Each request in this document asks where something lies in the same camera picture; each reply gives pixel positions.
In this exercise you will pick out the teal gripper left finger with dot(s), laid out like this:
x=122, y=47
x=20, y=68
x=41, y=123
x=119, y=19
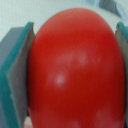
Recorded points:
x=14, y=49

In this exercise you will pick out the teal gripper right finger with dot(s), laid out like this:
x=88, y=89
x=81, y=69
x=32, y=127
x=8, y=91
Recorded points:
x=122, y=38

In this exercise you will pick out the red toy tomato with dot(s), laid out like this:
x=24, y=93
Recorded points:
x=76, y=73

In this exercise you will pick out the white toy fish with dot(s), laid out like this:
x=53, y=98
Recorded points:
x=110, y=6

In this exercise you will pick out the beige woven placemat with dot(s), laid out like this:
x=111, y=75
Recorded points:
x=16, y=13

